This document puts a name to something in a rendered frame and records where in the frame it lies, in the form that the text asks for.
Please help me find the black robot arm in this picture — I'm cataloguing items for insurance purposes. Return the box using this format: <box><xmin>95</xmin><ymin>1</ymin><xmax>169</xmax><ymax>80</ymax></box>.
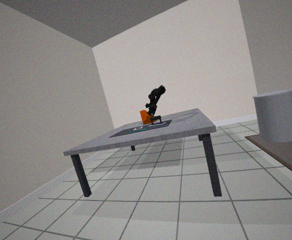
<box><xmin>145</xmin><ymin>85</ymin><xmax>166</xmax><ymax>116</ymax></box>

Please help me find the dark grey mat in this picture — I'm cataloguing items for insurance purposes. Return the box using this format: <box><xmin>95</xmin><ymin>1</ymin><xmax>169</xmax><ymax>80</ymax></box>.
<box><xmin>109</xmin><ymin>120</ymin><xmax>172</xmax><ymax>138</ymax></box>

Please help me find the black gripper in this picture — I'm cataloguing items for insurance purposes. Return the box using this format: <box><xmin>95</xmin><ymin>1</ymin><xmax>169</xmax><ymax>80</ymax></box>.
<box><xmin>150</xmin><ymin>100</ymin><xmax>157</xmax><ymax>115</ymax></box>

